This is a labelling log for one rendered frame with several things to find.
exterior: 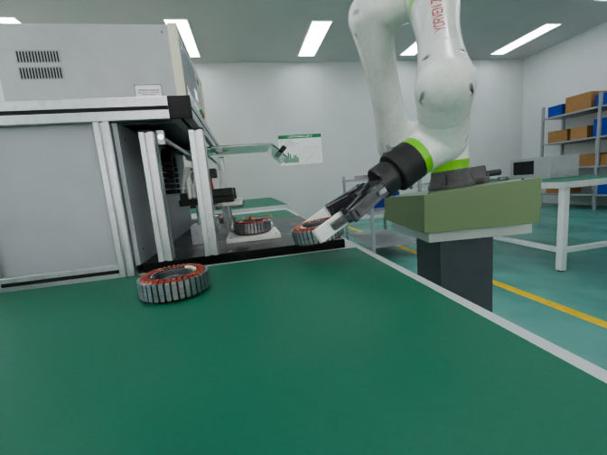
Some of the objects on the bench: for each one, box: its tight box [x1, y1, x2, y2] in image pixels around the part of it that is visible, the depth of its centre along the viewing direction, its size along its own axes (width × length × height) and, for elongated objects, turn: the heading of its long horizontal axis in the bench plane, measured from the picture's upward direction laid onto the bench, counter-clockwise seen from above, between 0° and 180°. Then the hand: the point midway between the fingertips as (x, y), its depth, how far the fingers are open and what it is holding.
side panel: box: [0, 122, 140, 293], centre depth 61 cm, size 28×3×32 cm
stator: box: [136, 263, 210, 303], centre depth 51 cm, size 11×11×4 cm
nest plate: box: [227, 227, 281, 244], centre depth 90 cm, size 15×15×1 cm
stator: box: [233, 218, 272, 236], centre depth 89 cm, size 11×11×4 cm
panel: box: [111, 123, 192, 265], centre depth 95 cm, size 1×66×30 cm
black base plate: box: [143, 216, 345, 273], centre depth 101 cm, size 47×64×2 cm
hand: (316, 227), depth 64 cm, fingers closed on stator, 11 cm apart
